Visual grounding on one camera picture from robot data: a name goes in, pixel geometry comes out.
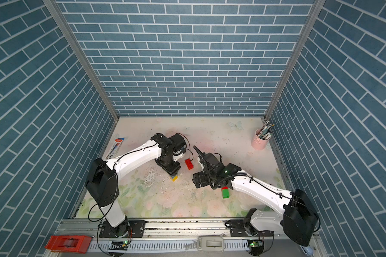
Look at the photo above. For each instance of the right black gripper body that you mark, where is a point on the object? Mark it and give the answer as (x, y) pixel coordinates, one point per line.
(205, 178)

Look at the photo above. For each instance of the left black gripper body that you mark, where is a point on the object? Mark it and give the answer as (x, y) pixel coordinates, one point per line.
(170, 165)

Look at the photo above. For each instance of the green small square lego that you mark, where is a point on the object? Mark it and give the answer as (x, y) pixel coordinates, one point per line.
(225, 193)

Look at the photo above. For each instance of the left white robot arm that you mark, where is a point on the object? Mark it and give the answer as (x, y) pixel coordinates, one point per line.
(104, 177)

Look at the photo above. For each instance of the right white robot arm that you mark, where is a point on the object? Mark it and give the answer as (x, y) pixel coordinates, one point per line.
(297, 216)

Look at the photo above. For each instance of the red long lego brick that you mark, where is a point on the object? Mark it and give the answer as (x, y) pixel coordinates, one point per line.
(189, 164)

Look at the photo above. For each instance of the pen package box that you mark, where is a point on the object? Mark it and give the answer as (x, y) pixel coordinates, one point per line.
(112, 153)

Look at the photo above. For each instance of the pink pen cup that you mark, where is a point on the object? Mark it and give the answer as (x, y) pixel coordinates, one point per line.
(258, 143)

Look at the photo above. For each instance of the pens in cup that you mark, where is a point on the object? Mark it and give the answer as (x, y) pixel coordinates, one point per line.
(265, 132)

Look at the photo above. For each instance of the light blue object corner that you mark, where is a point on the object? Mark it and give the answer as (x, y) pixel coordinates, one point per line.
(307, 250)

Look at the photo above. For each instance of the grey clamp handle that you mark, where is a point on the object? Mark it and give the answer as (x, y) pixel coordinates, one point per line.
(207, 244)

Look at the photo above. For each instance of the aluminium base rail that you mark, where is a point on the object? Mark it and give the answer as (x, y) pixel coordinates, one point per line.
(167, 235)

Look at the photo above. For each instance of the red tool on rail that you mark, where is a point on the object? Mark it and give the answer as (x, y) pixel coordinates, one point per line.
(69, 244)

